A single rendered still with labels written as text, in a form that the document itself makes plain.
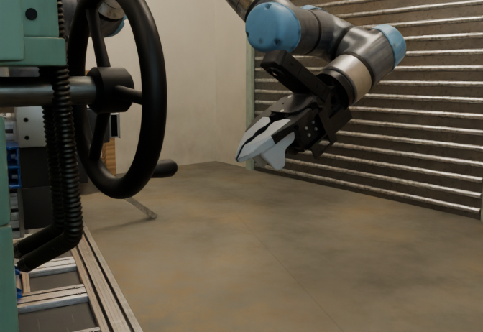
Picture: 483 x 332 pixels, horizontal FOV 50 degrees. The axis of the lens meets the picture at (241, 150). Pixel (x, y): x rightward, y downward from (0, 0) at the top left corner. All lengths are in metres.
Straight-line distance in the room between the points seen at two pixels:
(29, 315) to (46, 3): 1.04
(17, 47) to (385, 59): 0.62
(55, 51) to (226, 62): 4.19
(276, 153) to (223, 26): 4.10
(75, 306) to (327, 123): 0.97
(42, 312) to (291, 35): 1.03
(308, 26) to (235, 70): 3.84
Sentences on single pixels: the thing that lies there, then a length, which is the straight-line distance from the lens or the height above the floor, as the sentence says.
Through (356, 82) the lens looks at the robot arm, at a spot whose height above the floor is 0.82.
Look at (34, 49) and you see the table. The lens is 0.60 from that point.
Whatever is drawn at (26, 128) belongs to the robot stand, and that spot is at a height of 0.72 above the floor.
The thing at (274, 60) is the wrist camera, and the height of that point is 0.85.
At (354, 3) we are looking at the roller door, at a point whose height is 1.29.
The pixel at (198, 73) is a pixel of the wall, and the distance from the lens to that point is 4.79.
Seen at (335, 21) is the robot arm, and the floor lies 0.92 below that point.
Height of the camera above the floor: 0.83
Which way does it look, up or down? 9 degrees down
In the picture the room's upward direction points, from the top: straight up
